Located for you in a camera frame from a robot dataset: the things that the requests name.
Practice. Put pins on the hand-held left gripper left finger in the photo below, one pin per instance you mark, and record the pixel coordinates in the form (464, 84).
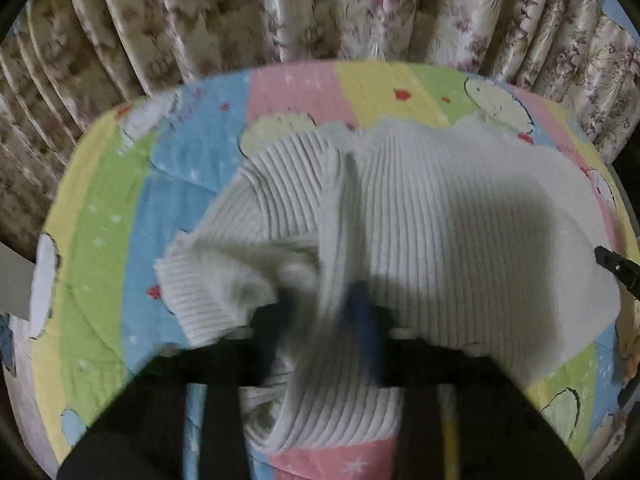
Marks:
(270, 325)

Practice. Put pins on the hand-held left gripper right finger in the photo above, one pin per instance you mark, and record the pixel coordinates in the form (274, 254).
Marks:
(367, 330)

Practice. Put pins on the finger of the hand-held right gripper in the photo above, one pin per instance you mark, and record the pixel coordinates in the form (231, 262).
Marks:
(620, 267)

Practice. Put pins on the white ribbed knit sweater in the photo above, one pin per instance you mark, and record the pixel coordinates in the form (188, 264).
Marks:
(440, 240)

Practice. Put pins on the colourful cartoon printed blanket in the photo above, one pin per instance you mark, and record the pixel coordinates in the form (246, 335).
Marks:
(100, 240)

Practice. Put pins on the grey flat board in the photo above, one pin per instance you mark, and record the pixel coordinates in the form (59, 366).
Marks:
(15, 285)

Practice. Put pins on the blue and floral curtain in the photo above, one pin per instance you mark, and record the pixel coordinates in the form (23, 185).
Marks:
(250, 15)

